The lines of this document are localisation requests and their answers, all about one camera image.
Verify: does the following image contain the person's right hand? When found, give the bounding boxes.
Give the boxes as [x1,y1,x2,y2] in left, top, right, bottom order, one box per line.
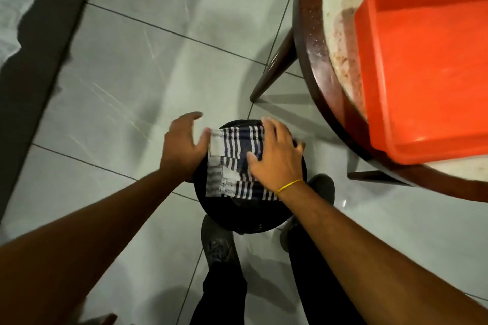
[246,117,306,194]

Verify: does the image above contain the person's left hand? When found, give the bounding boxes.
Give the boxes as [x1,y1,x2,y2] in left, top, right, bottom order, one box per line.
[159,111,212,184]

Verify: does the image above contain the blue white striped cloth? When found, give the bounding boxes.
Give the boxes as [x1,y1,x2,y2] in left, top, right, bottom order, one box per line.
[205,125,279,201]

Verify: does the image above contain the person's right forearm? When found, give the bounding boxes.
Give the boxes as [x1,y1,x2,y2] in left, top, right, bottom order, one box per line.
[276,182,488,325]

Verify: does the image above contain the person's left forearm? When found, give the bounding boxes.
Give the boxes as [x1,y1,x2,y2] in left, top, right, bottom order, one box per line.
[0,169,191,325]

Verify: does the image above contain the yellow wrist band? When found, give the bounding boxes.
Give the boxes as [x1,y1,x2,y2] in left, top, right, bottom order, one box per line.
[275,179,305,195]

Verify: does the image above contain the black round stool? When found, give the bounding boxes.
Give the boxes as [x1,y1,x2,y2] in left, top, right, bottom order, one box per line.
[192,119,308,234]

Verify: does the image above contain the round wooden table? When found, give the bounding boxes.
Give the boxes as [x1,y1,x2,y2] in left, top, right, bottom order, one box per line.
[249,0,488,203]

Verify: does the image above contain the grey left shoe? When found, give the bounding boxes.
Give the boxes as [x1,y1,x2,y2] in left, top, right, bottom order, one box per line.
[201,214,241,269]

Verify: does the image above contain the black trousers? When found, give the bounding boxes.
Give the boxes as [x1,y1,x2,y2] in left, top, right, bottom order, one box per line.
[189,222,367,325]

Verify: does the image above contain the orange plastic tub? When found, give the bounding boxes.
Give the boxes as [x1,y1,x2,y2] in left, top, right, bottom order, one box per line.
[354,0,488,166]

